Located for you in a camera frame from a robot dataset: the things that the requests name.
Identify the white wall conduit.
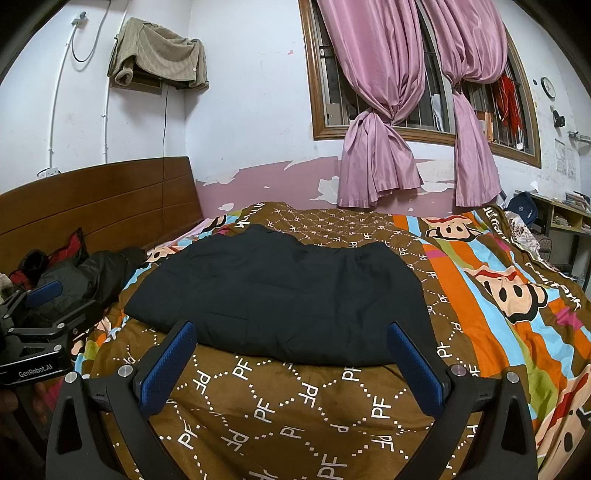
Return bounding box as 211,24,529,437
46,18,112,171

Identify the stack of magazines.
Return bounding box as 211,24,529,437
563,190,591,213

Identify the wooden headboard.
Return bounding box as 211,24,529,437
0,156,204,278

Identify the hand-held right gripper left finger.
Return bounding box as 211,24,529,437
45,320,198,480

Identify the red hanging ornament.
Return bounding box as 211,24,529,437
496,74,525,134

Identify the narrow pink curtain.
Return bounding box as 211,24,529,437
422,0,509,208

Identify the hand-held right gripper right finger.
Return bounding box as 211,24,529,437
387,322,540,480

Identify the dark blue cap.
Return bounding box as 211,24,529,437
505,191,541,227

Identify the red cloth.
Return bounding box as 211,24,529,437
9,227,89,287

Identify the beige cloth cover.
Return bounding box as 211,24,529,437
107,17,209,92

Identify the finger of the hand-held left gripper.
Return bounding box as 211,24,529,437
0,279,64,317
10,299,101,339

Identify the wooden window frame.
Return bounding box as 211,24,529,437
298,0,543,169

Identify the black jacket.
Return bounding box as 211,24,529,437
124,224,439,367

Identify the brown printed blanket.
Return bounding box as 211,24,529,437
71,200,591,480

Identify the wide pink curtain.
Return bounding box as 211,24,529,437
316,0,426,208

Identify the wooden shelf desk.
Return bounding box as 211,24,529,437
529,191,591,282

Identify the paper wall calendar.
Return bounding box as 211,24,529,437
554,137,580,181

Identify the wall air conditioner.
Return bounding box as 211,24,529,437
110,69,185,93

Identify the floral cloth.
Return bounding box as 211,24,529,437
505,215,550,264

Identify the dark crumpled garment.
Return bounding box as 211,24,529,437
18,247,146,324

